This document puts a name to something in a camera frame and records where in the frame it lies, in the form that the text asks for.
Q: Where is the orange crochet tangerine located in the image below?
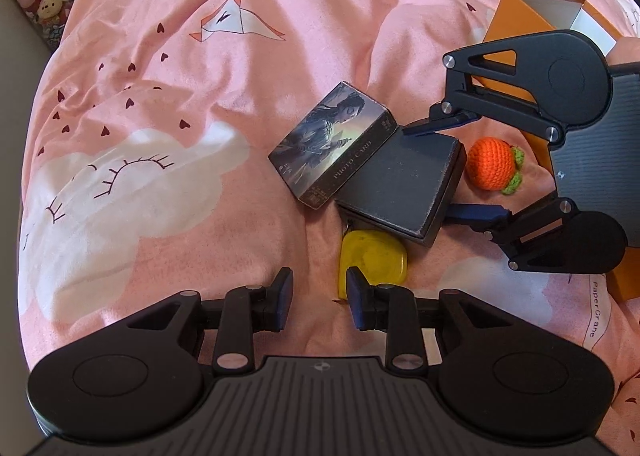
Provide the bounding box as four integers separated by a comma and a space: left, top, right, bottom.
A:
465, 137, 525, 195

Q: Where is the yellow tape measure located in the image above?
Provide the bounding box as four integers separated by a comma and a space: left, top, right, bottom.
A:
337, 230, 408, 300

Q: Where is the pink printed duvet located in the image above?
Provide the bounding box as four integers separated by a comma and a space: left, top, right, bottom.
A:
17, 0, 639, 455

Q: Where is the orange cardboard box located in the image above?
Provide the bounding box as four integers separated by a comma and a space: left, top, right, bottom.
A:
477, 0, 639, 302

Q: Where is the photo card box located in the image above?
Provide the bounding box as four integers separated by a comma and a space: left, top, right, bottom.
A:
269, 82, 397, 209

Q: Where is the dark grey box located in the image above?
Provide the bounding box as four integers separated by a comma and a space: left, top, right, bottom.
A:
335, 130, 466, 247

